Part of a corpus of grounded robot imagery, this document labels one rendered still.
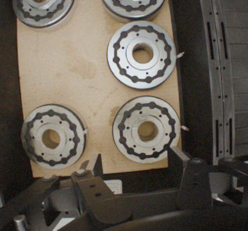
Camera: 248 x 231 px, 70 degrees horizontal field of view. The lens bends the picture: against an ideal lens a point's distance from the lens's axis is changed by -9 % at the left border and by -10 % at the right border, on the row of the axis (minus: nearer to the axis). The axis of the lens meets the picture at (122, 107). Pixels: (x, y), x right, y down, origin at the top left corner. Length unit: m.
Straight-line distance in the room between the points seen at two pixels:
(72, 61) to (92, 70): 0.04
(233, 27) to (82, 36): 0.26
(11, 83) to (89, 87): 0.12
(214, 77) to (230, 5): 0.20
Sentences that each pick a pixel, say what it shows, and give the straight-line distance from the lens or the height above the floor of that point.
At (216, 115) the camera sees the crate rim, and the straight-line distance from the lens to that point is 0.24.
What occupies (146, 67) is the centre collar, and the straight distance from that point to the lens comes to 0.28.
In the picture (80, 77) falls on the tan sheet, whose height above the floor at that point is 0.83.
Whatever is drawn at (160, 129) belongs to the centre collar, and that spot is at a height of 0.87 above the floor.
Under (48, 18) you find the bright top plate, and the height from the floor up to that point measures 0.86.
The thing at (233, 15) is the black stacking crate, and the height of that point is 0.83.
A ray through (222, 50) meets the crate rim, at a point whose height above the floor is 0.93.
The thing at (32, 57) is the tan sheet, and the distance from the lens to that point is 0.35.
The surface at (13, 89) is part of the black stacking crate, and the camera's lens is 0.33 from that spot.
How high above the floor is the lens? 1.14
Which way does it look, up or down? 86 degrees down
